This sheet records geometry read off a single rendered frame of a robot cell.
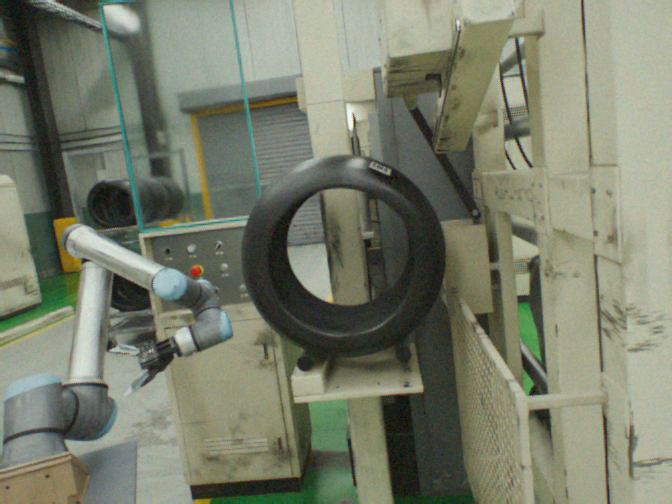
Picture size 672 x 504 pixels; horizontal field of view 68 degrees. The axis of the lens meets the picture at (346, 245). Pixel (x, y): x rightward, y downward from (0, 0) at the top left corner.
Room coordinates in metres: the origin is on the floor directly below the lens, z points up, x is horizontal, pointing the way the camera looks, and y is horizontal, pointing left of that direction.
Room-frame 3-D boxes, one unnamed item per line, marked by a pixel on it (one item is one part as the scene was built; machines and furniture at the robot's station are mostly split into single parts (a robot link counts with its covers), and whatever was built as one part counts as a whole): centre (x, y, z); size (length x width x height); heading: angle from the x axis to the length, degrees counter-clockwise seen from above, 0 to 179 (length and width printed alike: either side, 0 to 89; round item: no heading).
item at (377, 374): (1.52, 0.01, 0.80); 0.37 x 0.36 x 0.02; 85
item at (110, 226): (5.22, 2.07, 0.96); 1.36 x 0.71 x 1.92; 171
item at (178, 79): (2.15, 0.61, 1.74); 0.55 x 0.02 x 0.95; 85
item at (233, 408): (2.32, 0.60, 0.63); 0.56 x 0.41 x 1.27; 85
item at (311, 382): (1.53, 0.14, 0.83); 0.36 x 0.09 x 0.06; 175
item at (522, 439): (1.26, -0.31, 0.65); 0.90 x 0.02 x 0.70; 175
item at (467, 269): (1.70, -0.39, 1.05); 0.20 x 0.15 x 0.30; 175
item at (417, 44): (1.37, -0.28, 1.71); 0.61 x 0.25 x 0.15; 175
